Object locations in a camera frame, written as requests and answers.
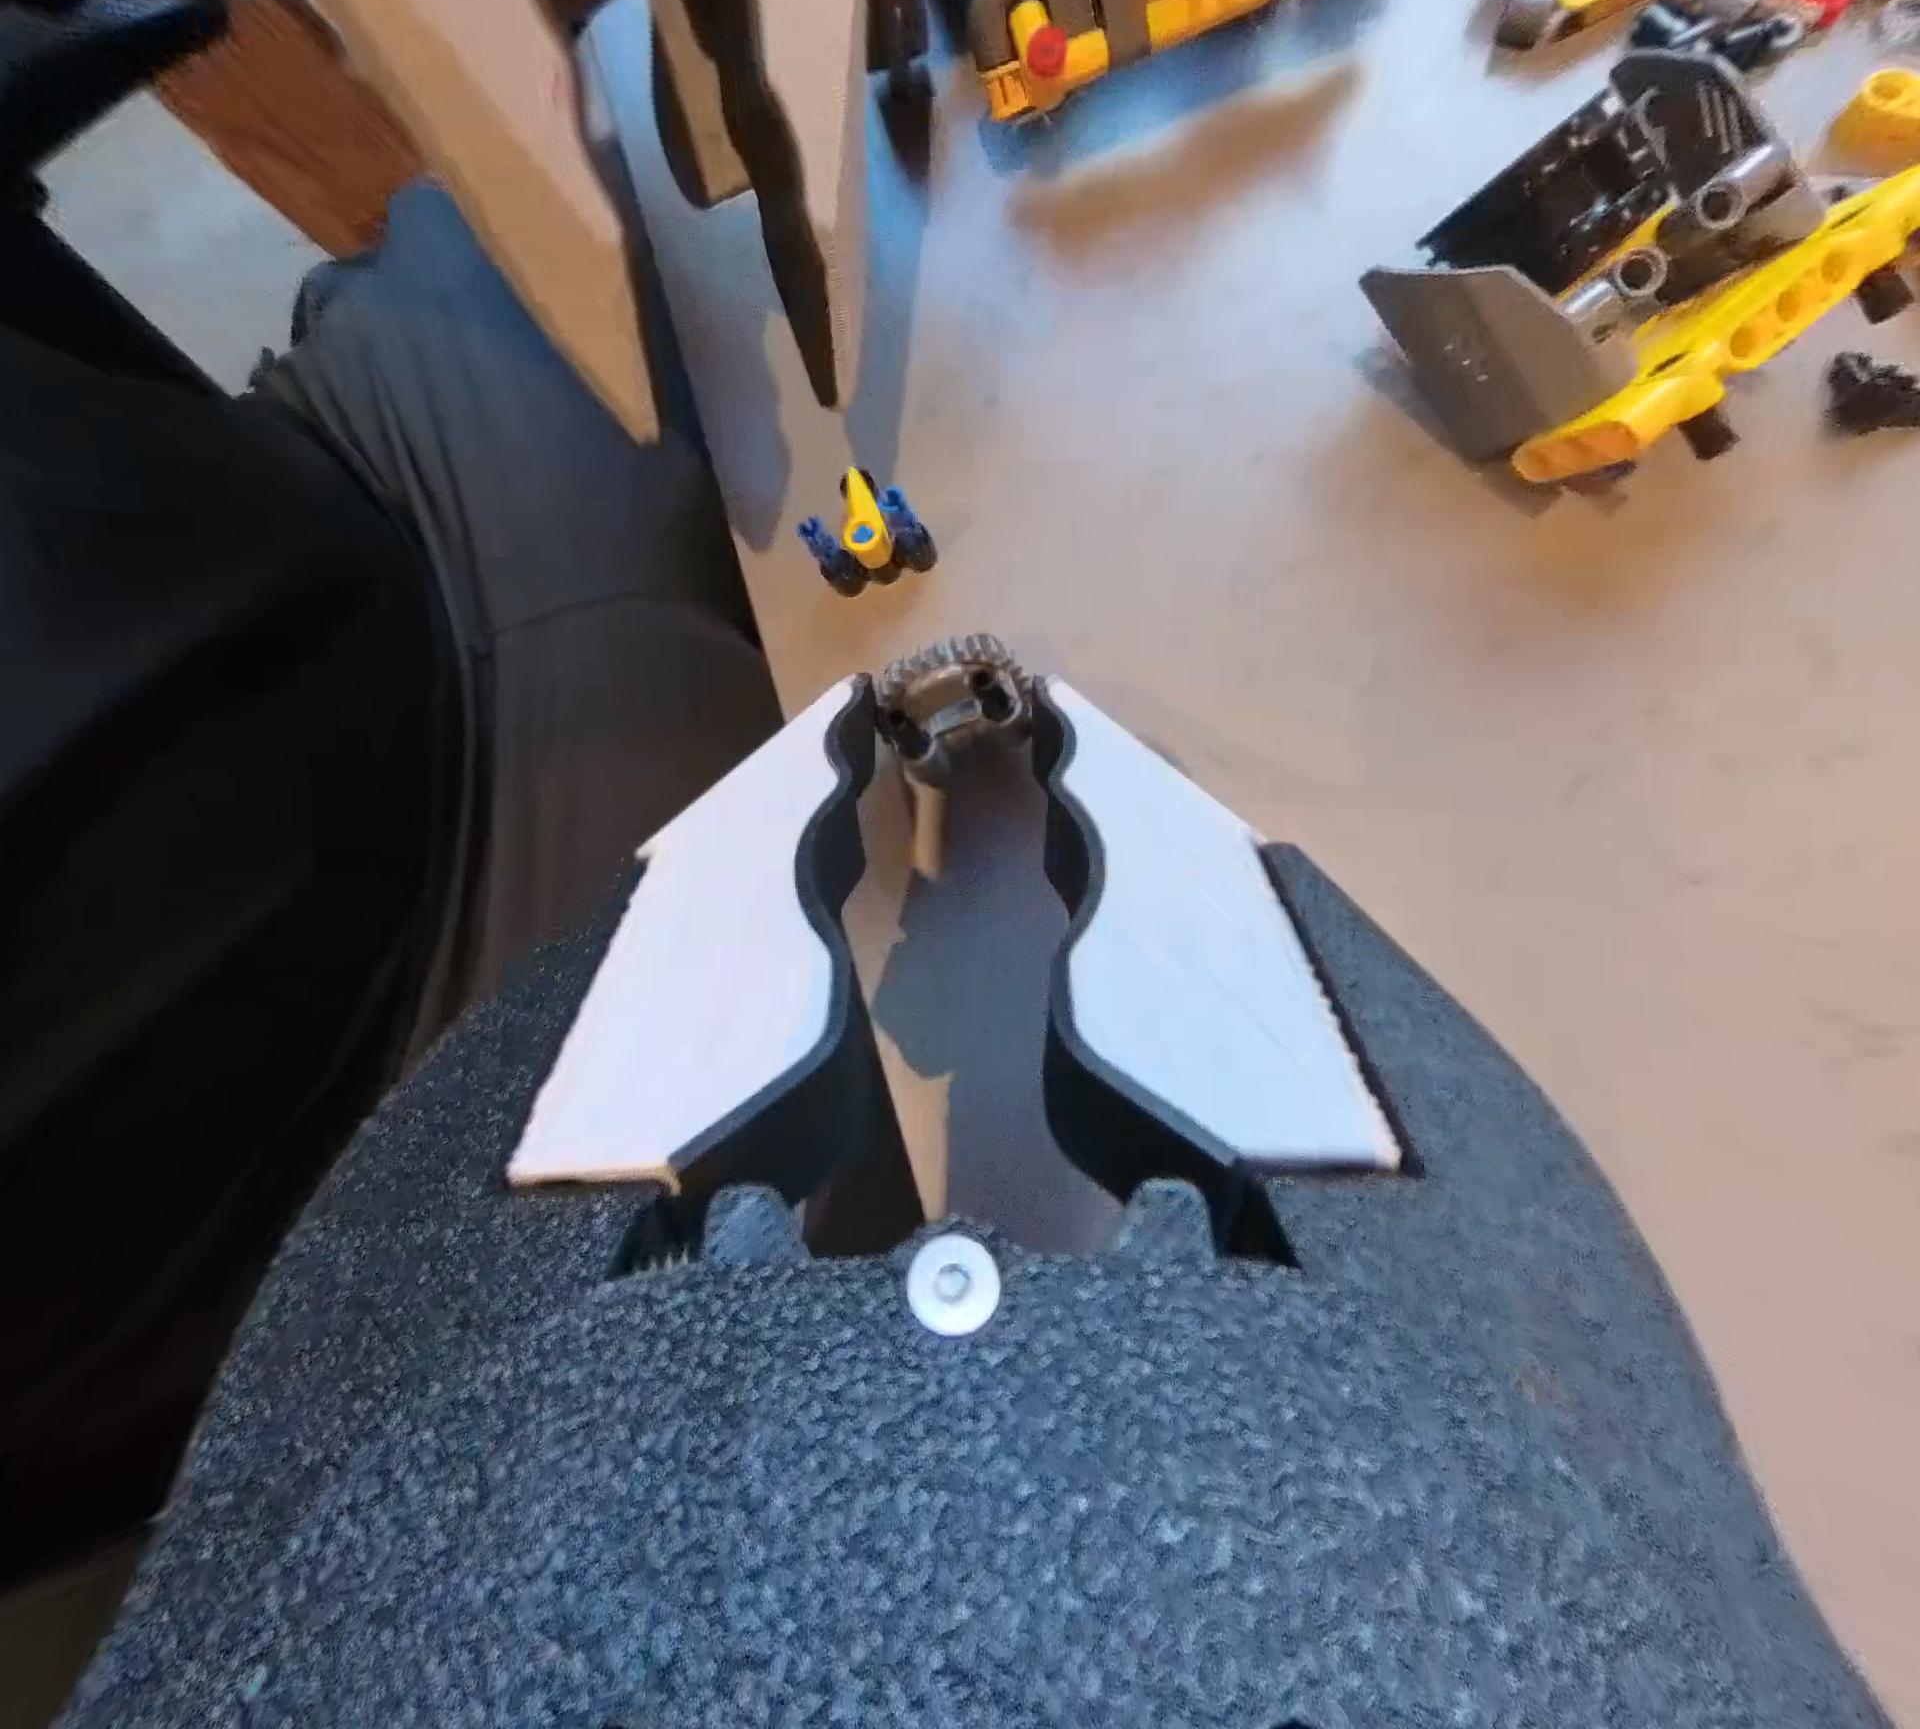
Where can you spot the yellow and blue pin connector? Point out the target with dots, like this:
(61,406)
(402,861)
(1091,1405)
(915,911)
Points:
(866,537)

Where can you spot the brown wooden furniture piece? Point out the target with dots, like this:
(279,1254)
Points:
(284,123)

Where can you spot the grey desk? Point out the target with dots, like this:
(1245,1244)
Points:
(1350,860)

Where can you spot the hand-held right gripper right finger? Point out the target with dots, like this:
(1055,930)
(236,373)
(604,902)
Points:
(1201,979)

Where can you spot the grey toy gear assembly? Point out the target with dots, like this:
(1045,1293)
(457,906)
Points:
(955,709)

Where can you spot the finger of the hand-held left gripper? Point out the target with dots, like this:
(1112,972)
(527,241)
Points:
(817,35)
(465,80)

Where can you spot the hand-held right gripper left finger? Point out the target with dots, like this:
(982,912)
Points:
(690,994)

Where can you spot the small black toy piece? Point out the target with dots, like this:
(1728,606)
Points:
(1872,391)

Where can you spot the grey yellow wheel housing assembly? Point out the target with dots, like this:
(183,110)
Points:
(1634,289)

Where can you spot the person's dark clothed body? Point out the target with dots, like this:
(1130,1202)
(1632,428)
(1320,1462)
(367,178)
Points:
(225,709)

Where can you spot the yellow round connector piece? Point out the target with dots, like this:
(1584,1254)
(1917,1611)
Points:
(1883,116)

